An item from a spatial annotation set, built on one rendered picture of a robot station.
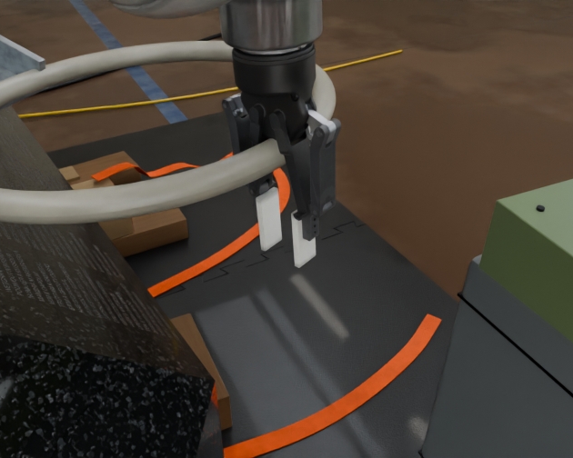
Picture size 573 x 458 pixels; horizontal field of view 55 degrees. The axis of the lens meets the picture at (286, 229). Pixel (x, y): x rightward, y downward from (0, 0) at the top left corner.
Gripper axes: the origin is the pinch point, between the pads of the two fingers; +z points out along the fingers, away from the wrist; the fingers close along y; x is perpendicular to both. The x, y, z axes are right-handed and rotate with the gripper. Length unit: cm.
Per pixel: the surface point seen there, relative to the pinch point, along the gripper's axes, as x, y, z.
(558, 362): -9.1, -28.0, 10.1
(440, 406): -13.2, -14.9, 31.8
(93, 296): 13.3, 23.9, 13.4
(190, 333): -21, 57, 68
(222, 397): -12, 36, 69
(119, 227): -36, 109, 64
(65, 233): 7.4, 40.9, 13.4
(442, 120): -205, 83, 82
